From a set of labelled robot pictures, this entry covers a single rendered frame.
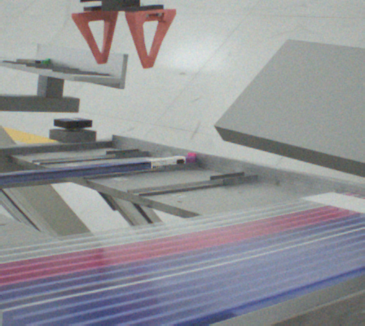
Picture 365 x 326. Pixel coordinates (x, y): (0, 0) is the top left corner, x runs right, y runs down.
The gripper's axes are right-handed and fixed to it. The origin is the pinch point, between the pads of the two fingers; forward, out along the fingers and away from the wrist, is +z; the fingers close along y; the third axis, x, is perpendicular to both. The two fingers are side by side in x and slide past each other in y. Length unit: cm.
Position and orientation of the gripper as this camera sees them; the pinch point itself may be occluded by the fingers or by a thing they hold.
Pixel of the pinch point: (123, 59)
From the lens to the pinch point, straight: 95.4
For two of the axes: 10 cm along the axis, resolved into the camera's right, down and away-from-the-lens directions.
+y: 6.7, 1.4, -7.3
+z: 0.5, 9.7, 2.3
